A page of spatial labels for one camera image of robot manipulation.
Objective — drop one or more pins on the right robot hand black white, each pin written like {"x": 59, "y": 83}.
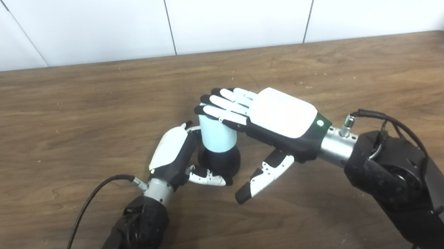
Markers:
{"x": 284, "y": 115}

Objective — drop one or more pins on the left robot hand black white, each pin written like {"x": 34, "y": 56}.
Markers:
{"x": 168, "y": 148}

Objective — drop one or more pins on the black funnel-shaped nozzle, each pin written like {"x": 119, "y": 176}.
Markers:
{"x": 221, "y": 162}

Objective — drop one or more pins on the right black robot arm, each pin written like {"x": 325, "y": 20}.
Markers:
{"x": 401, "y": 181}

